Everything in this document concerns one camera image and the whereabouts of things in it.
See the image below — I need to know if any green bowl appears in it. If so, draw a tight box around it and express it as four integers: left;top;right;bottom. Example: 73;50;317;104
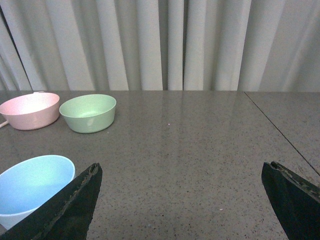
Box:
59;94;117;134

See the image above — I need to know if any white pleated curtain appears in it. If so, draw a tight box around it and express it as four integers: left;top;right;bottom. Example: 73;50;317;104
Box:
0;0;320;92

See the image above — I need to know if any light blue bowl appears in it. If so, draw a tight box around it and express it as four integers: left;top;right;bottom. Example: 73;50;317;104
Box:
0;155;76;230

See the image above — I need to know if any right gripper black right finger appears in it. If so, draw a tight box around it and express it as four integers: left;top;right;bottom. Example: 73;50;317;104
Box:
261;161;320;240

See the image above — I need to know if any pink bowl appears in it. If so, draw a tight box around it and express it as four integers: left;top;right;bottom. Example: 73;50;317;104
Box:
0;92;60;131

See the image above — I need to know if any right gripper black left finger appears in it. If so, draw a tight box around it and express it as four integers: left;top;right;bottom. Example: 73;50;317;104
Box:
0;163;103;240

